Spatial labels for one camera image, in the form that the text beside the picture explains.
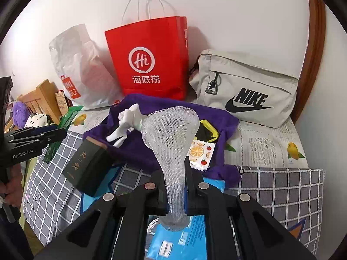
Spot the person's left hand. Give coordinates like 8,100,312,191
1,164,23,208

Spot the black spotted white pillow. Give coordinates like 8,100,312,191
24,113,51,128

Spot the purple towel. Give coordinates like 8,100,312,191
83,94,241,188

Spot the purple plush toy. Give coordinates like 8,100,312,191
12,102,31,128

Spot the newspaper print bed sheet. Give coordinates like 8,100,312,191
83,99,308,174

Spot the grey Nike waist bag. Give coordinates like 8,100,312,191
189,49,299,128

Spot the brown patterned box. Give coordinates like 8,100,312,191
55,90,73,116

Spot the dark green tea tin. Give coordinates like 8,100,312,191
62,136,112,197

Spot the green wet wipe packet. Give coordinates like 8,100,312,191
43,106,83,164

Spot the red Haidilao paper bag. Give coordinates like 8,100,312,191
105,16,189,100

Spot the blue tissue pack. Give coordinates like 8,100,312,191
146,177,227,260

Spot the fruit print sachet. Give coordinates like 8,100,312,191
188,140,215,171

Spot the white Miniso plastic bag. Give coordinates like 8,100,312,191
49,24,123,110

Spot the brown wooden door frame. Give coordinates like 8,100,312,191
291,0,326,123

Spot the yellow mesh pouch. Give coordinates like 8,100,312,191
195,119,219,143

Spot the grey checked tablecloth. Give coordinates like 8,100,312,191
22,131,325,254

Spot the white foam net sleeve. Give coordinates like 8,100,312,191
141,106,199,231

